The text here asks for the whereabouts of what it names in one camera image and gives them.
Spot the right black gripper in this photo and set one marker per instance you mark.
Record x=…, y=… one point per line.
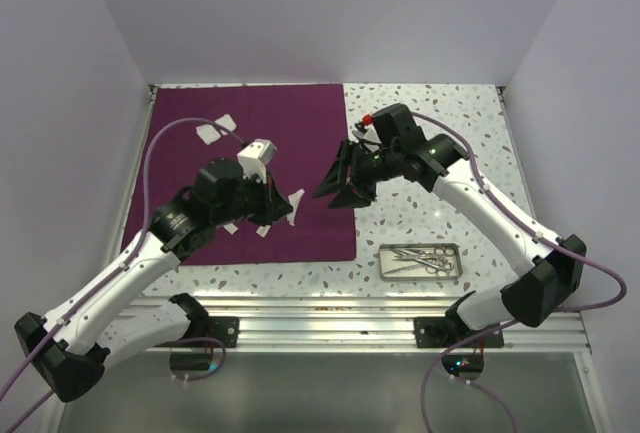
x=337, y=178

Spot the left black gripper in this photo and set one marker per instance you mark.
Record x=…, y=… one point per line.
x=272, y=207

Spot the white gauze pad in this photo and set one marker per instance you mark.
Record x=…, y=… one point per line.
x=294, y=200
x=208, y=133
x=227, y=122

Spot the white strip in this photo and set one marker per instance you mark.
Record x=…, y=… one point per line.
x=230, y=228
x=262, y=231

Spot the steel scissors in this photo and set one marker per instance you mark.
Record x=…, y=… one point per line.
x=437, y=261
x=420, y=270

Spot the steel forceps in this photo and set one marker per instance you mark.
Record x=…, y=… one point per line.
x=407, y=254

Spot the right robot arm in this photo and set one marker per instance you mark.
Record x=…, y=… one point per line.
x=545, y=264

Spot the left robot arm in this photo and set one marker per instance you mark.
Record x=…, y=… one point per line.
x=70, y=345

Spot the metal tray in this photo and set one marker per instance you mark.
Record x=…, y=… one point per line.
x=386, y=262

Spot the purple cloth mat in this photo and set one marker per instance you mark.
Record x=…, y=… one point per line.
x=306, y=123

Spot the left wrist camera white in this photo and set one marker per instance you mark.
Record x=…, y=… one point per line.
x=255, y=158

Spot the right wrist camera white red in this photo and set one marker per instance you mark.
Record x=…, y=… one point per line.
x=365, y=133

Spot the aluminium rail frame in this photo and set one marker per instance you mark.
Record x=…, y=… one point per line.
x=361, y=324

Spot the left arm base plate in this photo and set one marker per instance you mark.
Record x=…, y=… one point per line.
x=225, y=329

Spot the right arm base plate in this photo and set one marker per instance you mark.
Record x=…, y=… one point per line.
x=438, y=332

